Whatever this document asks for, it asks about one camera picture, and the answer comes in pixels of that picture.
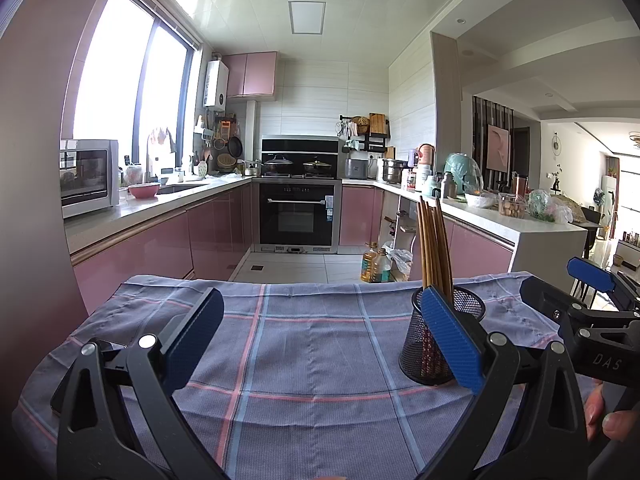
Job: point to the steel thermos flask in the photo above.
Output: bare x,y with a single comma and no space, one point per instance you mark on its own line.
450,186

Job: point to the white plastic bag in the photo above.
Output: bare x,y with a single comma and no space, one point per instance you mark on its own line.
401,262

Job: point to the steel stock pot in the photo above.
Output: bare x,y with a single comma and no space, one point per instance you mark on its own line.
394,171

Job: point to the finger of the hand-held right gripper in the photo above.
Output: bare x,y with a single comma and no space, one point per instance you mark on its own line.
547,297
590,272

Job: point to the cooking oil bottle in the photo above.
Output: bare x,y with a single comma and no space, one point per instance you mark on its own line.
369,265
384,266

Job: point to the pink electric kettle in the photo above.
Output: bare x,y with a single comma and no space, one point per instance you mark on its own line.
426,154

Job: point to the silver microwave oven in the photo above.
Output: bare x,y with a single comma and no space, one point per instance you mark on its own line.
87,177

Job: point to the pink bowl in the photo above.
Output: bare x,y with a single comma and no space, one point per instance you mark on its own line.
144,191

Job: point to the steel kettle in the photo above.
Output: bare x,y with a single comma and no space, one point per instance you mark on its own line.
252,168

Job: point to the black mesh cup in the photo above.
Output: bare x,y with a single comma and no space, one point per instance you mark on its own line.
415,355

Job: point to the pink wall picture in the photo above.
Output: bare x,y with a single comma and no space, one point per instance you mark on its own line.
499,147

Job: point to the black frying pan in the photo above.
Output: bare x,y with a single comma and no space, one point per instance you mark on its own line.
235,146

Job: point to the black lidded pot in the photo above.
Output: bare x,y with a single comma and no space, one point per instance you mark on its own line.
316,166

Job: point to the black wall rack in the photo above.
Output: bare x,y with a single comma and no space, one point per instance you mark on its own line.
375,141

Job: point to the steel kitchen faucet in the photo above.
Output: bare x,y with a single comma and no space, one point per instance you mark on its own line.
155,152

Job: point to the black built-in oven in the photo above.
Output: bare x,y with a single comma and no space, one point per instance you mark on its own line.
297,215

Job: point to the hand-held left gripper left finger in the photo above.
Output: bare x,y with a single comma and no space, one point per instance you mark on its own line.
197,335

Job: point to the white water heater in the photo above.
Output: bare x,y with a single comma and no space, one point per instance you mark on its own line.
216,85

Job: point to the white bowl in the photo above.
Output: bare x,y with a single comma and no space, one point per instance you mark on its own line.
481,201

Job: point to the grey checked tablecloth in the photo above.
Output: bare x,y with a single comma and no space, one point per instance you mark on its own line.
310,360

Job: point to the kitchen window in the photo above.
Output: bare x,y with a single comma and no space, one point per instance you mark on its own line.
125,75

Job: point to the bunch of wooden chopsticks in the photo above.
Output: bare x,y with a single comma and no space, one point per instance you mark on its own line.
432,240

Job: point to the black range hood stove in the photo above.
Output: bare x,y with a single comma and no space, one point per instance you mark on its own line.
300,145

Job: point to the grey refrigerator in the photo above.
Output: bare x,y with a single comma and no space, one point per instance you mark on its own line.
30,210

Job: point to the pink wall cabinet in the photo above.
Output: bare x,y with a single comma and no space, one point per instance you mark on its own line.
252,75

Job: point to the green plastic bag item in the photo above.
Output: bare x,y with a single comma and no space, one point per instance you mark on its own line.
461,172

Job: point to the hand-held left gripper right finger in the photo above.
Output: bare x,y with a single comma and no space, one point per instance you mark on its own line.
450,335

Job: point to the person's right hand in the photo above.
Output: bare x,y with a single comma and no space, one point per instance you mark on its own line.
617,422

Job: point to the wooden cutting board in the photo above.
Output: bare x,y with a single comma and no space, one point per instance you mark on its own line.
378,123

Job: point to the ceiling light panel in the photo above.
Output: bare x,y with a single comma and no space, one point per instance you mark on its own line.
306,17

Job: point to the black lidded wok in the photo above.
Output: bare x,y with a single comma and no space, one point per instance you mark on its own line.
278,165

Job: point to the pink base cabinets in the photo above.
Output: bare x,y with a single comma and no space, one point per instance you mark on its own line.
145,250
475,250

